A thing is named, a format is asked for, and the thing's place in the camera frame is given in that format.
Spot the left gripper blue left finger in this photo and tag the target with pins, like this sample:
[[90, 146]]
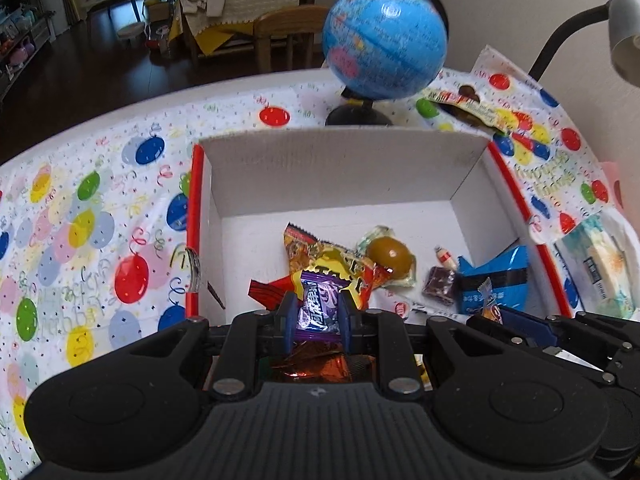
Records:
[[252, 335]]

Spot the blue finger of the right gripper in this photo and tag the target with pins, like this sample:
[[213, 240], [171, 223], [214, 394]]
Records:
[[528, 326]]

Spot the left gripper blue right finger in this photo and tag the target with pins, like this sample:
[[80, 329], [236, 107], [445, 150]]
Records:
[[371, 331]]

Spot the purple candy packet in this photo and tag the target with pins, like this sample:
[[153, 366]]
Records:
[[317, 317]]

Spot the brown foil snack bag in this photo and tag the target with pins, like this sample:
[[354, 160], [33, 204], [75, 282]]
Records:
[[319, 362]]

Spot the red yellow chip bag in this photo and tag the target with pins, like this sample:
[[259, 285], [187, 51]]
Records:
[[307, 255]]

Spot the blue cookie packet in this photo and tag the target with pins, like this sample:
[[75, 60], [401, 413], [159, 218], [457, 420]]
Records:
[[508, 277]]

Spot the braised egg clear packet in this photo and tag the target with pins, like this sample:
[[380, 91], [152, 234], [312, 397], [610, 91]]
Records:
[[396, 264]]

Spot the dark plum candy packet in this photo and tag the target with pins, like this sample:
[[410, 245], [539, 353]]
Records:
[[441, 284]]

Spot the sausage stick snack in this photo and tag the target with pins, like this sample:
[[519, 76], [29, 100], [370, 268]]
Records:
[[445, 259]]

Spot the small orange snack packet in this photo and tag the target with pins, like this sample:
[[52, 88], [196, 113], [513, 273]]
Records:
[[490, 308]]

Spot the white silver snack bag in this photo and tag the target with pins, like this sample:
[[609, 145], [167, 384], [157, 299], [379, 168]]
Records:
[[410, 310]]

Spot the tissue pack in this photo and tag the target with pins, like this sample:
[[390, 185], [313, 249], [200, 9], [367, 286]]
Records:
[[602, 257]]

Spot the red cardboard box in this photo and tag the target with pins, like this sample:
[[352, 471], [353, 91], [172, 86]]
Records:
[[281, 221]]

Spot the yellow snack packet by globe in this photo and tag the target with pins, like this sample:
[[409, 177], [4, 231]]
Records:
[[467, 108]]

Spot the blue desk globe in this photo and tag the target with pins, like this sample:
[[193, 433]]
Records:
[[382, 50]]

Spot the wooden dining chair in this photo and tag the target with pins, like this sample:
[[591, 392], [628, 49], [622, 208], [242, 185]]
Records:
[[288, 24]]

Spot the sofa with cream cover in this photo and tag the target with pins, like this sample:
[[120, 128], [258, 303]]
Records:
[[235, 10]]

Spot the small round stool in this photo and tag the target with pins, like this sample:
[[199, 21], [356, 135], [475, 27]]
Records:
[[131, 34]]

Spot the tv cabinet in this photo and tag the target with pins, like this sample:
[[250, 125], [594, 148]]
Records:
[[23, 36]]

